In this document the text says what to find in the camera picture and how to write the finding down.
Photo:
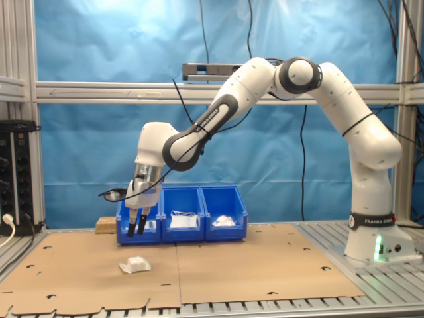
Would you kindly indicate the packed white cup mask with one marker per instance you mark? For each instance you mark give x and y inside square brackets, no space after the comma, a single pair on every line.
[230,217]
[136,264]
[222,222]

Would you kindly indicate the green item in clear packet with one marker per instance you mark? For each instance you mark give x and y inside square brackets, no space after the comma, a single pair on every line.
[151,224]

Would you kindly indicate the blue plastic bin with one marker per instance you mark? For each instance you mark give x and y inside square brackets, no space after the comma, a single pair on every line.
[225,233]
[182,236]
[139,240]

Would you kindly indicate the OSB wooden board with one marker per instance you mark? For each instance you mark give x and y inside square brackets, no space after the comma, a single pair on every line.
[105,225]

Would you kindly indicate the light blue surgical mask stack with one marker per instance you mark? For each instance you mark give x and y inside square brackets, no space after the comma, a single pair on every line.
[183,220]

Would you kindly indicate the brown cardboard sheet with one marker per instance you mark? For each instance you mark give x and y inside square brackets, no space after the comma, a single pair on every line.
[265,265]
[83,281]

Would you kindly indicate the black power outlet tower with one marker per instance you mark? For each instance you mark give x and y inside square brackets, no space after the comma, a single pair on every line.
[16,165]

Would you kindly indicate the long aluminium frame beam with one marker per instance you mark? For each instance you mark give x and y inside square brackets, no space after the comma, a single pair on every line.
[132,92]

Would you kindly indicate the short aluminium camera rail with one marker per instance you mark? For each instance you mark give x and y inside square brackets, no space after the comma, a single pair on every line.
[212,71]

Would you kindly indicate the aluminium frame post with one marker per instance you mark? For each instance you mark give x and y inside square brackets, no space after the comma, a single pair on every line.
[402,49]
[23,49]

